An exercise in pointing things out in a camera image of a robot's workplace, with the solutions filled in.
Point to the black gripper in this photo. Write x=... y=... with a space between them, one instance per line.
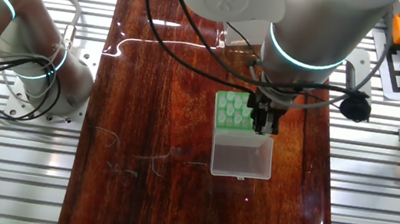
x=268 y=103

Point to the tall translucent green tip box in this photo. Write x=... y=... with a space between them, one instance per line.
x=240 y=160

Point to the low green rack tip box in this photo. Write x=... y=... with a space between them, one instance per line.
x=241 y=32

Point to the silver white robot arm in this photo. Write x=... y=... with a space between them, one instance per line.
x=312 y=26

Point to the glossy brown wooden board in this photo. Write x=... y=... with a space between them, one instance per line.
x=153 y=199

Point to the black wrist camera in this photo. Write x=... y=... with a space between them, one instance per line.
x=355 y=108

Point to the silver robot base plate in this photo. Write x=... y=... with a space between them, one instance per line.
x=88 y=60

